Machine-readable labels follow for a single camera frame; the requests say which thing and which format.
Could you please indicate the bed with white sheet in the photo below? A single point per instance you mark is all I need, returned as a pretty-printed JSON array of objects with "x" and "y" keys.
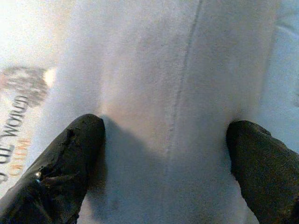
[{"x": 163, "y": 81}]

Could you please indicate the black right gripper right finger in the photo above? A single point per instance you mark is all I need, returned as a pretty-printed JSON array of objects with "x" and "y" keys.
[{"x": 268, "y": 175}]

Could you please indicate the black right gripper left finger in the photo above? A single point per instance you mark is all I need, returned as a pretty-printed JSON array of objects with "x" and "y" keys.
[{"x": 58, "y": 168}]

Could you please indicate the grey floral printed pillow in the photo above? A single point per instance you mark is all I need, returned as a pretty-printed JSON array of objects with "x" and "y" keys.
[{"x": 18, "y": 93}]

